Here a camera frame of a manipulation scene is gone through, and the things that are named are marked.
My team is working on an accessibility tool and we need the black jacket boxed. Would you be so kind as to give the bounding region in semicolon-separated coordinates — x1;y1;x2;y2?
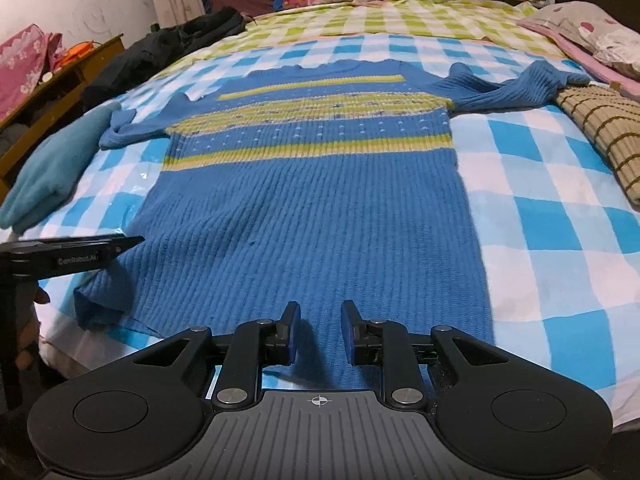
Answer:
80;7;247;111

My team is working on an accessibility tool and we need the white spotted pillow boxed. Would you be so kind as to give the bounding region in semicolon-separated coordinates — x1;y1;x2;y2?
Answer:
517;1;640;78

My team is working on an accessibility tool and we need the wooden cabinet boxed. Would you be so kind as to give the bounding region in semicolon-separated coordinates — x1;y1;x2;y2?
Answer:
0;34;125;201

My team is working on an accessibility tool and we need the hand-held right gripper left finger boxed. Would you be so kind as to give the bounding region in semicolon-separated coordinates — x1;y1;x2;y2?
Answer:
131;301;302;409

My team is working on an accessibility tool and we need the blue striped knit sweater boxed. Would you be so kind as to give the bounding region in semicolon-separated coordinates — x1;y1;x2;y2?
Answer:
74;59;593;391

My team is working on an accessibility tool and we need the teal folded cloth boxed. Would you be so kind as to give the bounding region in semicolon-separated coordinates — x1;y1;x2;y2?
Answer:
0;101;123;235

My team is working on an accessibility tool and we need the green white checked bed sheet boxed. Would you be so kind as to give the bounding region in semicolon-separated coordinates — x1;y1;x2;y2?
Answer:
150;0;571;73

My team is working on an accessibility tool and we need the person's left hand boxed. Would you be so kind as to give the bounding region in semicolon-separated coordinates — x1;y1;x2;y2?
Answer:
12;285;52;376

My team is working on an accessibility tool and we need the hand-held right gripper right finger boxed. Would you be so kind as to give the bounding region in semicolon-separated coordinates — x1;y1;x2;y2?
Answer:
340;300;506;408

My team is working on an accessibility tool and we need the blue white checked bed sheet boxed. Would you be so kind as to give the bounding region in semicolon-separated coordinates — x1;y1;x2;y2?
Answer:
0;35;640;431

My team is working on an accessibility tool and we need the pink blanket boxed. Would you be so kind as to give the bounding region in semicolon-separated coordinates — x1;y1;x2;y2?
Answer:
520;22;640;96

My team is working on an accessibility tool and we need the orange cloth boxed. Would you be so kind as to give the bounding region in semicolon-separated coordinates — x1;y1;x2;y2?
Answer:
54;41;96;68

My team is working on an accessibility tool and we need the pink floral bag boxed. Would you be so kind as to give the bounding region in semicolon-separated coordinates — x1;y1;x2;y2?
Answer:
0;24;63;123

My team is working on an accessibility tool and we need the beige checked garment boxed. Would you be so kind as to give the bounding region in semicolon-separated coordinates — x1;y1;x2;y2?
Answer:
552;84;640;207

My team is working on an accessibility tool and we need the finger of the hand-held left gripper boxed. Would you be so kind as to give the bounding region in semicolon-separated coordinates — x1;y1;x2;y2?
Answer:
95;235;147;262

